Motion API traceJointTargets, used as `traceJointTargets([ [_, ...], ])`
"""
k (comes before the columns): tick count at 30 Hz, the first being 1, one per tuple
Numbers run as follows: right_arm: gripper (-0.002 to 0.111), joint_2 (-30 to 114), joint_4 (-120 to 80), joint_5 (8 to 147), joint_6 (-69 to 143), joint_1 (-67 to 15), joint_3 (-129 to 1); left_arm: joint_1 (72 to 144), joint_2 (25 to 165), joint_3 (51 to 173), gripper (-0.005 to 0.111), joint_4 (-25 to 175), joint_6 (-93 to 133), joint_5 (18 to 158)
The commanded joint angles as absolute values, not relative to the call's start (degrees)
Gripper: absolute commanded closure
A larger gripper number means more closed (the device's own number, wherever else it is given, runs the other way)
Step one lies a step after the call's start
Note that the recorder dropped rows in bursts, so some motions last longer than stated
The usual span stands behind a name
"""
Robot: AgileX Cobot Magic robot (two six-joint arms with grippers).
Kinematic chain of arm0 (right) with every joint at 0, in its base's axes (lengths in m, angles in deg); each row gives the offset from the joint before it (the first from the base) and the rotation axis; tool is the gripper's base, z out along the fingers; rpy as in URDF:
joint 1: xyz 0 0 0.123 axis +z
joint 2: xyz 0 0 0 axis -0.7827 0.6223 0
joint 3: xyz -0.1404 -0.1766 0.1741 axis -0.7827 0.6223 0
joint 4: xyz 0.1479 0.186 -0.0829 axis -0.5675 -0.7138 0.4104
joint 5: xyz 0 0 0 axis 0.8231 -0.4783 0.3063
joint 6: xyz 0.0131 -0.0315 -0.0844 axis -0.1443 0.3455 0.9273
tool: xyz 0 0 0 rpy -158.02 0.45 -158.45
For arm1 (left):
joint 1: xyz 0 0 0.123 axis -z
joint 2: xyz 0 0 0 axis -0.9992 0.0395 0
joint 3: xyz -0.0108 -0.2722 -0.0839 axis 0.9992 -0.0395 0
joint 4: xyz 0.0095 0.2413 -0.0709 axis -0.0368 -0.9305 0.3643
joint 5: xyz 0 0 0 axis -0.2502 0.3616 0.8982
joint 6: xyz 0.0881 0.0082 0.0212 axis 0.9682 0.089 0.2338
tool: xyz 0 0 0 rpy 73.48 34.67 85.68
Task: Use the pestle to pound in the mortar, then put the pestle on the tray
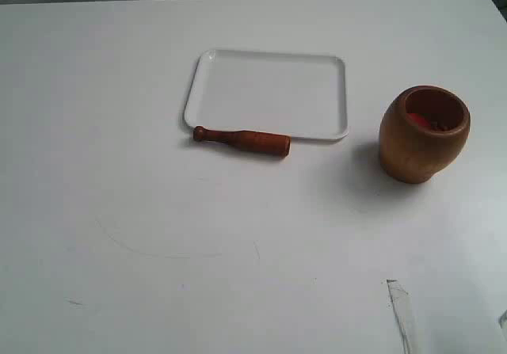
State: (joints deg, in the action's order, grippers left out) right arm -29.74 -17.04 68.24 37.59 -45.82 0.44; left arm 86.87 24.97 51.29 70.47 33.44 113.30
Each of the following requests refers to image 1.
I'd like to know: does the brown wooden pestle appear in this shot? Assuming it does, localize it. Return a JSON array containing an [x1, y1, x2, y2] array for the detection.
[[193, 126, 291, 158]]

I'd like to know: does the brown wooden mortar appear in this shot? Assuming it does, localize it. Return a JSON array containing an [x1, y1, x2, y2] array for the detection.
[[379, 86, 471, 184]]

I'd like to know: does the clear tape strip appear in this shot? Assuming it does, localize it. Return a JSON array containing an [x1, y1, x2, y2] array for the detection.
[[387, 280, 421, 354]]

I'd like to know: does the white rectangular plastic tray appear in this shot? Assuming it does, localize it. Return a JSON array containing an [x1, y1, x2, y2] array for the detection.
[[183, 48, 349, 141]]

